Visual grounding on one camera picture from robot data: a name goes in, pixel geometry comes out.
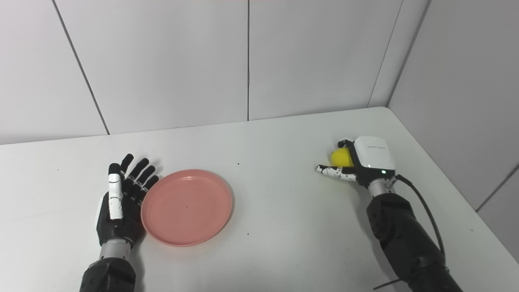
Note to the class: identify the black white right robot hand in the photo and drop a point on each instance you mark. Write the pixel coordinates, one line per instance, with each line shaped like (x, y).
(375, 156)

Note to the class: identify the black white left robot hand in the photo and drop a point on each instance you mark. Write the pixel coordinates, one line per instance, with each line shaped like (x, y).
(129, 223)

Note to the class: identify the yellow lemon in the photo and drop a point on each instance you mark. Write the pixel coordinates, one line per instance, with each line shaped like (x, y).
(341, 158)

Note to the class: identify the pink round plate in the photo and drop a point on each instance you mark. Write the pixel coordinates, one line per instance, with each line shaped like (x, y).
(186, 207)

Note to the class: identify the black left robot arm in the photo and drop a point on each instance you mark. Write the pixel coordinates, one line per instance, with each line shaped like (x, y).
(107, 273)

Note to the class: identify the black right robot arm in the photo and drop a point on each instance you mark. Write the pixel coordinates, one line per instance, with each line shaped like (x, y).
(405, 239)

